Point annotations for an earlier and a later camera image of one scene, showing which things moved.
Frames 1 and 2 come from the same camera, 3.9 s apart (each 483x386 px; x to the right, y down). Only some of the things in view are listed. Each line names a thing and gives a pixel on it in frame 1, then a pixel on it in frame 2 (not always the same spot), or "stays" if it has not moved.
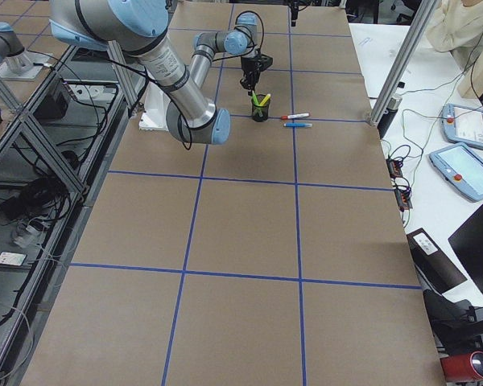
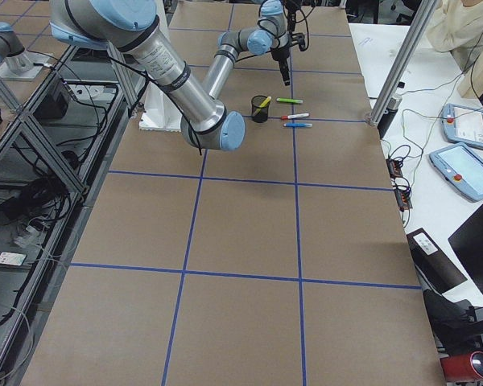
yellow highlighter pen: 266,99 stays
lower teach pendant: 466,171 stays
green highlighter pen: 255,100 -> 290,100
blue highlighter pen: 298,125 stays
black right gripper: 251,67 -> 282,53
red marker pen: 295,116 stays
